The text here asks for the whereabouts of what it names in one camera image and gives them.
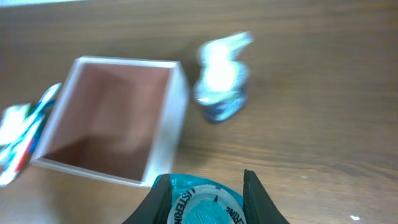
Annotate green white soap packet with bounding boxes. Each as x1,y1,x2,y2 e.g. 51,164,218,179
1,103,31,146

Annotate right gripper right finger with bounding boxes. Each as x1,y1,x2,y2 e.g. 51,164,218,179
243,169,289,224

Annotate blue mouthwash bottle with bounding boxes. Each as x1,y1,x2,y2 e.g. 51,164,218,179
167,174,247,224

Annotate white cardboard box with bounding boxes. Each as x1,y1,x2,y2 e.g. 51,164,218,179
32,56,190,187

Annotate green toothpaste box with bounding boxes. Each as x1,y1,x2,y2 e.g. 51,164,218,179
1,114,45,187

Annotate blue white toothbrush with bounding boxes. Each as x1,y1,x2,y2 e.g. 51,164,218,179
1,83,62,164

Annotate clear pump soap bottle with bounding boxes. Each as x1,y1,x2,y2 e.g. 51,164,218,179
193,31,254,123

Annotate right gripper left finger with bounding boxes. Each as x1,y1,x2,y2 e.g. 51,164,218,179
123,174,172,224

